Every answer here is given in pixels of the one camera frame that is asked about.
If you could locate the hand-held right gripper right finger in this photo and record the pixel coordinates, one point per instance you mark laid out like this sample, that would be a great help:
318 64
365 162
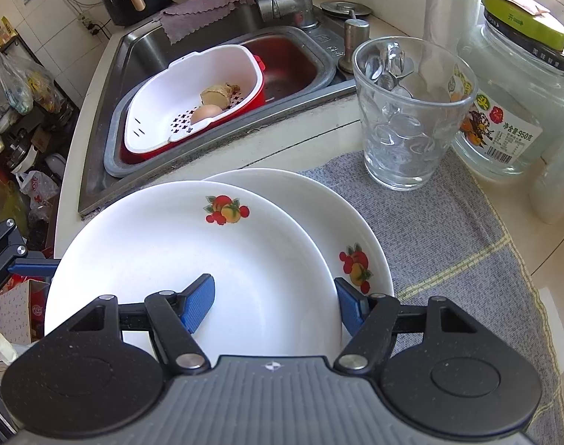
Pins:
351 306

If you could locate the stainless steel sink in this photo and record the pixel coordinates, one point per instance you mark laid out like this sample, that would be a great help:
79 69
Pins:
138 55

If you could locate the round metal sink lid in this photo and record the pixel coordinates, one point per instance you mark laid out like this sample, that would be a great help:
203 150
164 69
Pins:
346 8

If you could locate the metal soap dispenser knob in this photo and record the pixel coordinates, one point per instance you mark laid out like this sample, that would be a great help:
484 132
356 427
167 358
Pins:
356 37

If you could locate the white and red plastic bag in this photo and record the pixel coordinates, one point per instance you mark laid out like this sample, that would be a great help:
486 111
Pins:
39 192

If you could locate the tan paper packet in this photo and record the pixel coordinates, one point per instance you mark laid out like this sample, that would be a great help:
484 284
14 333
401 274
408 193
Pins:
513 0

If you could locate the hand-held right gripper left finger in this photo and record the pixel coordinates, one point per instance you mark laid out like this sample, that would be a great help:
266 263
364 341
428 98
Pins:
198 303

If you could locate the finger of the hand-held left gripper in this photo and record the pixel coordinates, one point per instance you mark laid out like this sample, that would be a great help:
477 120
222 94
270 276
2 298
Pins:
32 267

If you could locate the red-print cardboard box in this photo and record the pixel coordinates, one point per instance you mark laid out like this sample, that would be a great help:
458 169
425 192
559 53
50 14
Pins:
22 308

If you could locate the purple-grey dish rag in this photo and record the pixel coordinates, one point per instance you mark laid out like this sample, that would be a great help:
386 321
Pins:
194 14

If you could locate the white red colander basket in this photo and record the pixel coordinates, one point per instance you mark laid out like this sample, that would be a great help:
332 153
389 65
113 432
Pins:
256 99

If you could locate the clear plastic wrap roll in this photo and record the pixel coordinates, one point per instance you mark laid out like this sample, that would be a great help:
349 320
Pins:
557 185
448 9

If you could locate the clear dimpled glass cup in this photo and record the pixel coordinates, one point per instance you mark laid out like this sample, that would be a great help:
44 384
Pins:
402 148

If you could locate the glass jar with green lid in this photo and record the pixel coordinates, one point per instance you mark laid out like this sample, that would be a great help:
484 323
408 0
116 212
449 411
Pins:
518 102

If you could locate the large white fruit-print plate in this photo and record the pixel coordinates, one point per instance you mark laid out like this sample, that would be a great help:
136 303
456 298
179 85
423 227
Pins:
147 250

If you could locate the brown egg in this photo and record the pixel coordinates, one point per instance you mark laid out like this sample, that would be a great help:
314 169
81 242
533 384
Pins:
207 113

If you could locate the grey and blue checked towel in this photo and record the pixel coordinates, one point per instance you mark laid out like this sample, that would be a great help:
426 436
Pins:
448 241

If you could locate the ginger root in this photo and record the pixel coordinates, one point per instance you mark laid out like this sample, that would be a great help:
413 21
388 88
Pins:
219 94

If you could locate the clear plastic bag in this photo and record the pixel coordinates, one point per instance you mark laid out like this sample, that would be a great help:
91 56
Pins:
13 83

